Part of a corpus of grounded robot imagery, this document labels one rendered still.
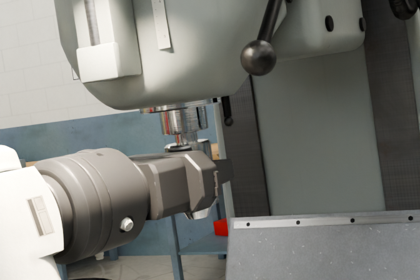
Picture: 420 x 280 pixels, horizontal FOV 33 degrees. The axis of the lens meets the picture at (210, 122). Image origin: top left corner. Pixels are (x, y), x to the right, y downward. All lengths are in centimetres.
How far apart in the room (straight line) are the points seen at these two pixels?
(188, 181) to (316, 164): 44
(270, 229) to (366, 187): 16
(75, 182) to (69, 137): 568
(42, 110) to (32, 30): 70
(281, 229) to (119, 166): 52
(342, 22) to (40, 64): 564
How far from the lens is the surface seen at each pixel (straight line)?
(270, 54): 58
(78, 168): 58
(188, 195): 65
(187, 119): 70
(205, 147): 70
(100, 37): 61
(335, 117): 105
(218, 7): 62
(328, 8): 80
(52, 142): 638
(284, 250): 108
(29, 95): 651
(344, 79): 104
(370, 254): 104
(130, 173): 61
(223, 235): 521
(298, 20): 77
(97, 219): 58
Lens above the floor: 132
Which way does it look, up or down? 3 degrees down
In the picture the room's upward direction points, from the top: 8 degrees counter-clockwise
